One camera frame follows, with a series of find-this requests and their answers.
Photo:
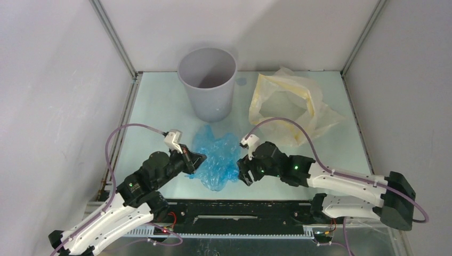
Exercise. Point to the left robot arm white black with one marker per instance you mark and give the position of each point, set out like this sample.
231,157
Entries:
136,201

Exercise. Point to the translucent yellow-white trash bag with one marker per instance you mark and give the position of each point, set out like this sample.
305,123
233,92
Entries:
300,99

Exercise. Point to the blue plastic trash bag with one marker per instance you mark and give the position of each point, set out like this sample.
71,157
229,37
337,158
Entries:
222,154

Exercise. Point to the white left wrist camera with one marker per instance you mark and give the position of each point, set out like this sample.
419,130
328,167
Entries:
172,139

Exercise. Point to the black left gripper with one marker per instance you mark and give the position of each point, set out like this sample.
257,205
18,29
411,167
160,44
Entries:
192,160

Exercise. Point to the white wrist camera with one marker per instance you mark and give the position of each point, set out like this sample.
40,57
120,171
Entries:
172,139
250,143

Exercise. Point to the grey plastic trash bin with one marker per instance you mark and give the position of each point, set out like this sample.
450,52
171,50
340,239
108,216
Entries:
208,75

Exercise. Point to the aluminium frame rail front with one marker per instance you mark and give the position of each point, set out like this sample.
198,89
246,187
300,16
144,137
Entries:
366,237

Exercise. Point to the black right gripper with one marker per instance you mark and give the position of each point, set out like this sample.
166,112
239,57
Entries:
249,168

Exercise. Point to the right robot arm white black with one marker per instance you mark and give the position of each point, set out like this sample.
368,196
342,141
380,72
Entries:
387,199

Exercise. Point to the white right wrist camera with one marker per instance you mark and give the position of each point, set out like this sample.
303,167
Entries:
250,143

